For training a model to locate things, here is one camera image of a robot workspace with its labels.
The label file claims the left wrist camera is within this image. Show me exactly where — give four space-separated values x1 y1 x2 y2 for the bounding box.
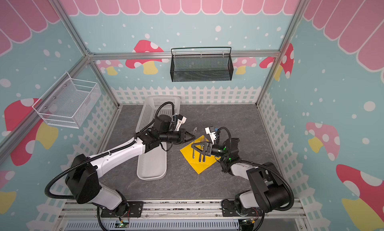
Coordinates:
174 114 187 131

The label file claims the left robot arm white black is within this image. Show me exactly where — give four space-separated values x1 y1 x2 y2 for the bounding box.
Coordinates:
45 101 196 217

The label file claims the white wire wall basket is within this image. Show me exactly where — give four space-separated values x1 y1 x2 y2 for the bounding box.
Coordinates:
32 72 102 129

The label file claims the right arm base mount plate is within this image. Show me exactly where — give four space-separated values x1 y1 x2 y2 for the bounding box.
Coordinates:
221 199 262 218

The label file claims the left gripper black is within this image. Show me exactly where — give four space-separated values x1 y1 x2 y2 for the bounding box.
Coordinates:
159 128 196 145

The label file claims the yellow paper napkin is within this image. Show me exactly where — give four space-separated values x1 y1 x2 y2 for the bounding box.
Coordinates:
180 135 217 174

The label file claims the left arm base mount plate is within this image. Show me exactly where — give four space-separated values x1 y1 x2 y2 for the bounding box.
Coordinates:
101 201 144 218

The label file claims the black mesh wall basket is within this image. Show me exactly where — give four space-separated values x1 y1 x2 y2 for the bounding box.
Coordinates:
170 47 234 82

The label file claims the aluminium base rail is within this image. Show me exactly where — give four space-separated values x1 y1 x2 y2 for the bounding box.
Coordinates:
56 197 307 224

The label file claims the white plastic tray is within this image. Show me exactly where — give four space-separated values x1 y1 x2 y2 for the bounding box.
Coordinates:
137 142 167 181

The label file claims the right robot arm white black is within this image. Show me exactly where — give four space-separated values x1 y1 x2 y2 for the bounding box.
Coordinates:
191 127 295 216

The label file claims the white perforated plastic basket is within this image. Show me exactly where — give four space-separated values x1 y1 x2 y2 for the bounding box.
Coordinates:
136 96 181 132

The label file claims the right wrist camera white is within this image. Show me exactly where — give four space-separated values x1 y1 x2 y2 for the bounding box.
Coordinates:
205 126 218 144

